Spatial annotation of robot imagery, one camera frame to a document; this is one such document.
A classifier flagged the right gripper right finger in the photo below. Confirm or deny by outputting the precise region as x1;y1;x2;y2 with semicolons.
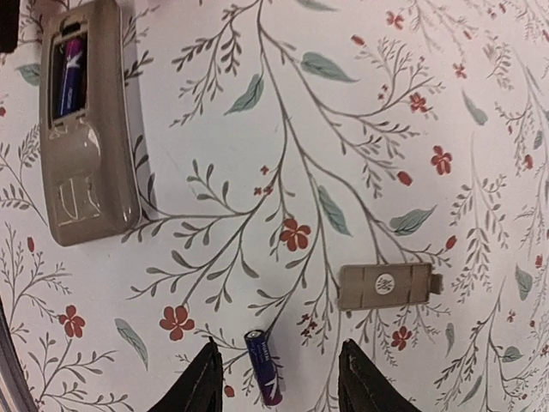
338;339;419;412

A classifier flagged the black battery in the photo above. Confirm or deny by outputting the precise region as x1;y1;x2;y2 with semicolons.
56;37;85;118
244;330;282;407

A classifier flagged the grey battery cover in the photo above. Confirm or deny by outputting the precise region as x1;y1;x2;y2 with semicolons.
338;263;443;311

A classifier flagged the floral patterned table mat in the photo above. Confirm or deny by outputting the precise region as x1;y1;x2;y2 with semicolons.
1;1;548;411

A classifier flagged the white grey remote control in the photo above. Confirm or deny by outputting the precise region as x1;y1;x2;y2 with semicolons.
39;1;141;246

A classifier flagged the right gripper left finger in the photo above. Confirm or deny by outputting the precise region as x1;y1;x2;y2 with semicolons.
156;337;223;412

